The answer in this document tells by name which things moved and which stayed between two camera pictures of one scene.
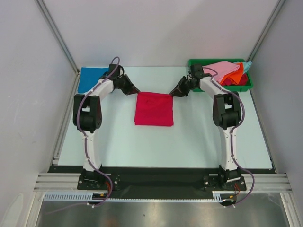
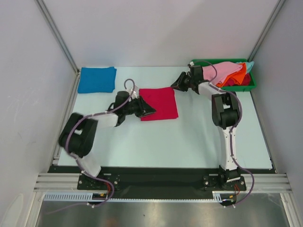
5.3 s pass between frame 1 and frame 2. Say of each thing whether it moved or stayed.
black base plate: stayed
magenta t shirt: moved
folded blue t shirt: stayed
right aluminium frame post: stayed
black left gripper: moved
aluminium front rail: stayed
